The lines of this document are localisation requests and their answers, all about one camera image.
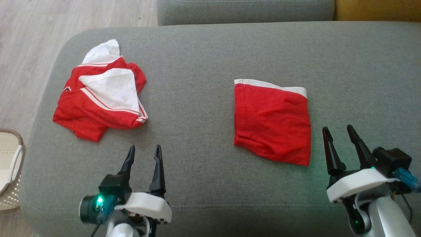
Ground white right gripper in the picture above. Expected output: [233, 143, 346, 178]
[322, 124, 397, 203]

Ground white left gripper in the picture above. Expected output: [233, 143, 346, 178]
[115, 144, 172, 224]

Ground red and white basketball jersey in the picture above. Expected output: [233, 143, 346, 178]
[53, 39, 148, 143]

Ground red shorts with white band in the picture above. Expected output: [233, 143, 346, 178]
[233, 78, 312, 167]

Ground grey fabric sofa seat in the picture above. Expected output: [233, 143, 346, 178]
[19, 21, 421, 237]

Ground cream woven laundry basket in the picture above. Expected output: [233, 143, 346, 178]
[0, 128, 26, 211]

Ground mustard yellow cushion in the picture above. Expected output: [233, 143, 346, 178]
[335, 0, 421, 23]

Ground grey sofa back cushion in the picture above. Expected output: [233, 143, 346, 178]
[157, 0, 335, 26]

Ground left black cable blue plug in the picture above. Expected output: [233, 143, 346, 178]
[89, 195, 118, 237]

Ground black cable blue plug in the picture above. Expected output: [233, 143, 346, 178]
[391, 167, 421, 224]
[89, 195, 118, 237]

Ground right black cable blue plug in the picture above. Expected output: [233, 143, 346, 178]
[391, 167, 421, 224]

